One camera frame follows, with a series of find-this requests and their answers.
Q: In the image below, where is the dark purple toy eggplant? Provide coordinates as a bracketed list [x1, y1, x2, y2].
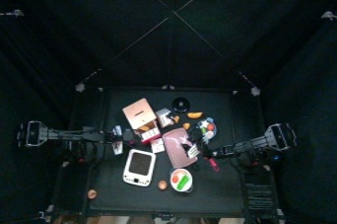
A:
[186, 127, 205, 143]

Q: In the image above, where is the white and red toy drawer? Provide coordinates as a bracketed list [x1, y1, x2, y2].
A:
[138, 124, 164, 145]

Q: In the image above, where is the pink toy drawer cabinet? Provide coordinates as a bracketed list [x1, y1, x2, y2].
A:
[121, 98, 160, 131]

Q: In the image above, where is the white toy spatula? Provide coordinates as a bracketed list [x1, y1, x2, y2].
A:
[185, 142, 201, 159]

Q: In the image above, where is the pink rectangular tray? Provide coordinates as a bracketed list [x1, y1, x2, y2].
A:
[161, 127, 198, 169]

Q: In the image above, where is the small white paper slip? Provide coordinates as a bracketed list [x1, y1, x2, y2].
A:
[112, 141, 125, 156]

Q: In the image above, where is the white and red small card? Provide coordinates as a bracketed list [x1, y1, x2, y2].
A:
[150, 137, 166, 154]

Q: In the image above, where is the plate with colourful toy food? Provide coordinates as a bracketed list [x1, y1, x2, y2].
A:
[194, 116, 218, 144]

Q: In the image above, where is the small white toy box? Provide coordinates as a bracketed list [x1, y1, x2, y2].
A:
[156, 108, 174, 129]

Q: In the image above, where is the bowl with green toy vegetables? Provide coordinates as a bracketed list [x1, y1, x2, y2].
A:
[168, 167, 194, 193]

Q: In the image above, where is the white toy scale dark screen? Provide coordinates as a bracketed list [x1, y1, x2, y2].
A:
[121, 148, 158, 188]

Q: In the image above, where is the black round bowl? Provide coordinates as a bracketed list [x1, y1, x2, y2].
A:
[170, 96, 190, 114]

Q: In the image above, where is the black panel with white label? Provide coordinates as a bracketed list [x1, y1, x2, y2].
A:
[242, 172, 277, 217]

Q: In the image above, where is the red handled toy utensil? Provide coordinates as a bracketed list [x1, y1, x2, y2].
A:
[204, 156, 221, 173]

